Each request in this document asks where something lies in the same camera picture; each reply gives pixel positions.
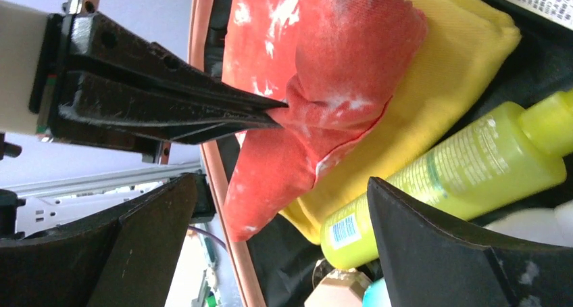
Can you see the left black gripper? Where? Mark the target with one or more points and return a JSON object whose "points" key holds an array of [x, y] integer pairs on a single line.
{"points": [[132, 85]]}

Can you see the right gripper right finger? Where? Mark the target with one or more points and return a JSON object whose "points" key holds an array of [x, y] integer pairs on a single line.
{"points": [[470, 260]]}

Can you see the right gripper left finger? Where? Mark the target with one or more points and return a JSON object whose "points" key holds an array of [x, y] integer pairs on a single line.
{"points": [[125, 255]]}

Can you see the pink hard-shell suitcase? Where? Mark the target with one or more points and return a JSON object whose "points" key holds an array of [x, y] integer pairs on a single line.
{"points": [[274, 267]]}

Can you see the red printed package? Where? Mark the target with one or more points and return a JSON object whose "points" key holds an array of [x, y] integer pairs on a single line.
{"points": [[335, 66]]}

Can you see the pink blue spray bottle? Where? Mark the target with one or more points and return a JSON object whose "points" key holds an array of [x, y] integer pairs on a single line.
{"points": [[492, 251]]}

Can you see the pink hexagonal lid jar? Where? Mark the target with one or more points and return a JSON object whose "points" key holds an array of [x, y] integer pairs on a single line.
{"points": [[339, 288]]}

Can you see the green yellow bottle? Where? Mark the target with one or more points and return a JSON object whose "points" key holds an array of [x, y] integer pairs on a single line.
{"points": [[506, 155]]}

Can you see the yellow folded cloth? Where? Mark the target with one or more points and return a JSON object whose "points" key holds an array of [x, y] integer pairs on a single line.
{"points": [[467, 43]]}

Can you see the aluminium frame profile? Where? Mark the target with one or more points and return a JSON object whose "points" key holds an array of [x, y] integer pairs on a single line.
{"points": [[89, 184]]}

